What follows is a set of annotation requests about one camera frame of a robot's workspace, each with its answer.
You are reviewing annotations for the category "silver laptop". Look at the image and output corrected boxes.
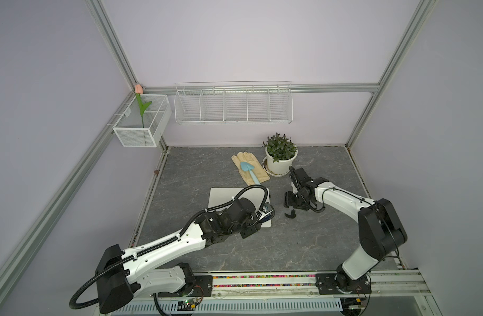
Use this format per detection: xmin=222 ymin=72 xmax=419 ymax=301
xmin=208 ymin=188 xmax=264 ymax=208

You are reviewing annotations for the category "black mouse battery cover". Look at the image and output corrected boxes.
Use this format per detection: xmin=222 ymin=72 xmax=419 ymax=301
xmin=284 ymin=209 xmax=297 ymax=219

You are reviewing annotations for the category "black wireless mouse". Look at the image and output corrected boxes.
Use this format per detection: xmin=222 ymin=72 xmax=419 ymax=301
xmin=262 ymin=203 xmax=275 ymax=222

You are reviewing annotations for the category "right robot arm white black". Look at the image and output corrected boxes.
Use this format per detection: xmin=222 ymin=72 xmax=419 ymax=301
xmin=284 ymin=167 xmax=408 ymax=294

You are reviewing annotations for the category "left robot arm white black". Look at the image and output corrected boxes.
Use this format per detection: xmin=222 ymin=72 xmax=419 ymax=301
xmin=69 ymin=184 xmax=274 ymax=314

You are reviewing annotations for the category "white plant pot saucer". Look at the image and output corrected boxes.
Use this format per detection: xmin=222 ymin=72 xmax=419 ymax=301
xmin=262 ymin=157 xmax=290 ymax=177

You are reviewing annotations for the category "white pot with green plant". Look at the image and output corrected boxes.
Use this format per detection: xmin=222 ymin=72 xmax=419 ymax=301
xmin=263 ymin=132 xmax=298 ymax=174

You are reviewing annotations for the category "light blue garden trowel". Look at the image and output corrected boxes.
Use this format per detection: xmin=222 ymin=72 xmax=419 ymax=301
xmin=240 ymin=161 xmax=260 ymax=184

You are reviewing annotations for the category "beige work glove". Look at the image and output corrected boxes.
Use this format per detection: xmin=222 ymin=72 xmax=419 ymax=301
xmin=231 ymin=151 xmax=270 ymax=186

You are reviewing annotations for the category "artificial pink tulip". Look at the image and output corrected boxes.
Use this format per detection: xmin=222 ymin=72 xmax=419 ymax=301
xmin=134 ymin=84 xmax=153 ymax=129

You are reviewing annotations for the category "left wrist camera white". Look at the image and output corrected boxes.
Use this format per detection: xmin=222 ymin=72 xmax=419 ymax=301
xmin=258 ymin=203 xmax=275 ymax=223

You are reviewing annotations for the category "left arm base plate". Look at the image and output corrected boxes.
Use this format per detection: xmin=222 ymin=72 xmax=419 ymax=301
xmin=158 ymin=275 xmax=213 ymax=298

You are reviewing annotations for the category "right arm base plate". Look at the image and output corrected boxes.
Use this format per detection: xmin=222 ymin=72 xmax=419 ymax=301
xmin=315 ymin=273 xmax=372 ymax=295

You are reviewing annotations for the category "white wire wall shelf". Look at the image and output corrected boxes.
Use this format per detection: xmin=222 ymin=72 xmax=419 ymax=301
xmin=174 ymin=81 xmax=294 ymax=125

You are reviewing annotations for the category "white mesh wall basket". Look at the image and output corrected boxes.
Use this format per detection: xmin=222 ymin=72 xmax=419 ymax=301
xmin=112 ymin=94 xmax=172 ymax=147

